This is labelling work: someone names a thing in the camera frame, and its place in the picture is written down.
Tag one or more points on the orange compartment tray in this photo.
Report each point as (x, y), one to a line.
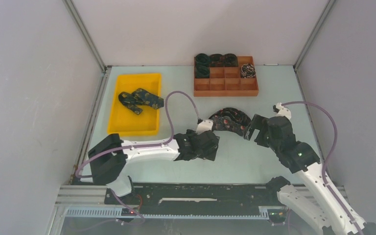
(226, 81)

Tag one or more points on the rolled dark gold-patterned tie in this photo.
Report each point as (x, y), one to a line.
(230, 60)

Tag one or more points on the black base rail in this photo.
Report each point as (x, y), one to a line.
(200, 200)

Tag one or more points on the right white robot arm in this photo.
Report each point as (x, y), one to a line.
(331, 215)

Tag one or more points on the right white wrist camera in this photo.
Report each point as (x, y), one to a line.
(282, 111)

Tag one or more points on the white-patterned tie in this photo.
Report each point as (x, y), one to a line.
(247, 71)

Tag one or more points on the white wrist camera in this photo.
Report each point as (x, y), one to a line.
(282, 111)
(204, 125)

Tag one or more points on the rolled dark red-patterned tie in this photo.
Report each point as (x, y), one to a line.
(216, 60)

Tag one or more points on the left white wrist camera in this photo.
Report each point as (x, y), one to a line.
(204, 125)

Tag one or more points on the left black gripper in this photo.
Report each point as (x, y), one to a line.
(209, 154)

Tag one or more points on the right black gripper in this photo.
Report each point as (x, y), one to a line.
(257, 122)

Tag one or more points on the yellow plastic bin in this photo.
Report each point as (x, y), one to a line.
(124, 121)

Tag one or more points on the dark floral red-dotted tie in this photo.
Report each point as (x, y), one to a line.
(231, 120)

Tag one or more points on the dark gold-patterned folded tie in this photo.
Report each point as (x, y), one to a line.
(140, 97)

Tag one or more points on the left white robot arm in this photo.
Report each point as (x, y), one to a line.
(112, 154)

